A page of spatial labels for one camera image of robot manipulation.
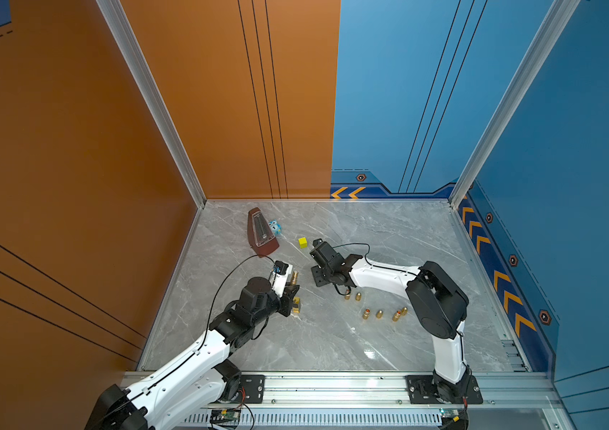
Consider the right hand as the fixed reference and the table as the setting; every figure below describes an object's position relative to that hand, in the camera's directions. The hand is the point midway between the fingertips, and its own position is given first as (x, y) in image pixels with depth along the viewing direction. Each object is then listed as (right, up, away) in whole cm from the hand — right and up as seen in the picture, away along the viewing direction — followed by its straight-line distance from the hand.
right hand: (318, 272), depth 95 cm
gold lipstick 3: (+15, -12, -10) cm, 21 cm away
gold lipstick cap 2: (+20, -12, -9) cm, 25 cm away
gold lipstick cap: (+13, -7, -6) cm, 16 cm away
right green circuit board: (+35, -35, -22) cm, 54 cm away
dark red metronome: (-21, +14, 0) cm, 25 cm away
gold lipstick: (-8, +2, -17) cm, 19 cm away
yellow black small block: (-7, -5, -18) cm, 20 cm away
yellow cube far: (-6, +10, +8) cm, 14 cm away
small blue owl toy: (-17, +16, +14) cm, 27 cm away
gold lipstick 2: (+10, -8, -4) cm, 13 cm away
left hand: (-7, -1, -14) cm, 16 cm away
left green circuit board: (-26, -34, -23) cm, 49 cm away
